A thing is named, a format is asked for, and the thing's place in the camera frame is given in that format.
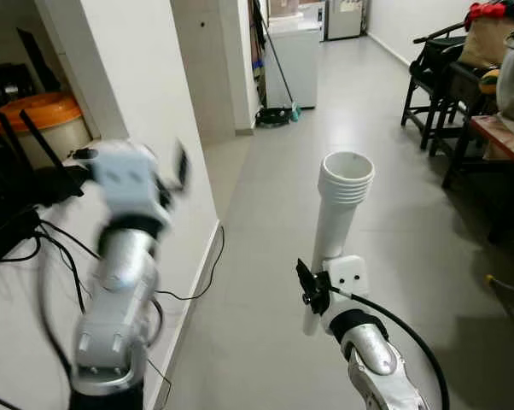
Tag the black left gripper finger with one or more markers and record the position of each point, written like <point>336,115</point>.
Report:
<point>182,164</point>

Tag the white plastic table leg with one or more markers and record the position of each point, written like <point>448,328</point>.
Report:
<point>338,205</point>

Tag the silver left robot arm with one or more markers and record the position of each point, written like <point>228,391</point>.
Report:
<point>120,290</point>

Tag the mop with green head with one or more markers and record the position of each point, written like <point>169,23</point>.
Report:
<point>278,115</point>

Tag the white bucket with orange lid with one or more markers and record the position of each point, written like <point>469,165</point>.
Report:
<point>43,120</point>

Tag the black router with antennas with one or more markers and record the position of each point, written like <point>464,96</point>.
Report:
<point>26,188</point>

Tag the folding table with orange edge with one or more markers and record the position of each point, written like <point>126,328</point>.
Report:
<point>505,141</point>

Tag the white chest appliance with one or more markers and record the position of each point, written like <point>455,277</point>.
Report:
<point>295,60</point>

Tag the yellow green ball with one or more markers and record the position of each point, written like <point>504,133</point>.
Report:
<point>489,81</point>

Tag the black wooden chair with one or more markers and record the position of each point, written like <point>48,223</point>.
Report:
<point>466,102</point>
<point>432,64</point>

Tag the small white appliance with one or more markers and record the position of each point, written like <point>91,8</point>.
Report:
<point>344,19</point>

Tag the red cloth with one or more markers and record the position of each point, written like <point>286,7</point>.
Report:
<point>487,13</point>

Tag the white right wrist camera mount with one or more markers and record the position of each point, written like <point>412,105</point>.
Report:
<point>347,286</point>

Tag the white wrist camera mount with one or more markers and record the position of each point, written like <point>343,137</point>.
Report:
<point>129,179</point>
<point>347,286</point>

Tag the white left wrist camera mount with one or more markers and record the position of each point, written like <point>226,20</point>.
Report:
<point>129,179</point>

